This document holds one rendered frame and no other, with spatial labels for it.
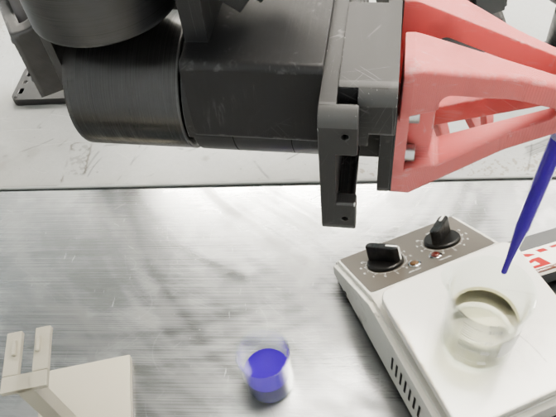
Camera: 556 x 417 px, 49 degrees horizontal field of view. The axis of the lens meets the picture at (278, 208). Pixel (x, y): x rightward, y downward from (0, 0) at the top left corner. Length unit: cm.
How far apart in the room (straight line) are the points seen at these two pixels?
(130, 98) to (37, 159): 55
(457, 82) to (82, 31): 13
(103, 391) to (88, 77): 37
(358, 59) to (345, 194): 5
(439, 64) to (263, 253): 42
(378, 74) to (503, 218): 46
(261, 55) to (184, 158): 51
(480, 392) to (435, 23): 28
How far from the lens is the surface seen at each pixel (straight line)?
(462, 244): 55
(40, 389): 47
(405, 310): 48
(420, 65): 21
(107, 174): 73
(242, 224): 64
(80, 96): 26
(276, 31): 23
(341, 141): 21
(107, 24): 22
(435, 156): 25
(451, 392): 45
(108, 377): 58
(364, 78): 21
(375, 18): 23
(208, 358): 57
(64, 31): 23
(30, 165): 79
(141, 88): 25
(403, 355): 49
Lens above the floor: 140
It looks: 51 degrees down
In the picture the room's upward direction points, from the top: 9 degrees counter-clockwise
